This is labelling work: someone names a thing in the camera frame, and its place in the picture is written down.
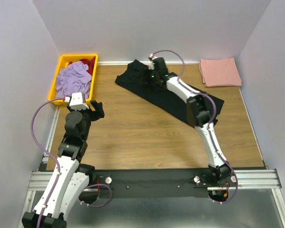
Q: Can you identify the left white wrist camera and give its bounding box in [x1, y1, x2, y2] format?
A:
[64, 92, 89, 111]

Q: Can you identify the black t shirt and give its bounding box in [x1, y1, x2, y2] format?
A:
[115, 60, 224, 125]

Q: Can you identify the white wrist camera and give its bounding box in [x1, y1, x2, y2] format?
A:
[148, 53, 157, 70]
[64, 92, 89, 111]

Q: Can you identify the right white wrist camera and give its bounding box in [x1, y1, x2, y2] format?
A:
[148, 53, 157, 70]

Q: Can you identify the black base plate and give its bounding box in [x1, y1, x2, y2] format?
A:
[79, 168, 237, 204]

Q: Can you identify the folded pink t shirt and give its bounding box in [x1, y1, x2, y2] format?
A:
[198, 58, 242, 87]

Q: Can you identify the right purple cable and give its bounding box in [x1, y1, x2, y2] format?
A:
[148, 49, 239, 205]

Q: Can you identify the lavender t shirt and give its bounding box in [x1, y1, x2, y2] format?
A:
[56, 61, 92, 99]

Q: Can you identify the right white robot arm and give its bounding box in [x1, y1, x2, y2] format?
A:
[146, 55, 232, 186]

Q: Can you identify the red t shirt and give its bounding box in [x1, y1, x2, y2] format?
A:
[79, 57, 96, 84]

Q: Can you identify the aluminium frame rail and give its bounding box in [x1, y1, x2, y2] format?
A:
[17, 106, 285, 228]

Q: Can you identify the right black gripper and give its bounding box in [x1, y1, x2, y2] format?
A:
[136, 67, 158, 86]

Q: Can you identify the yellow plastic bin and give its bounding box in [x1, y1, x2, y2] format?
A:
[48, 53, 98, 103]

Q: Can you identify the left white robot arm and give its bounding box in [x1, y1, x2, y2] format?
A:
[21, 100, 105, 228]

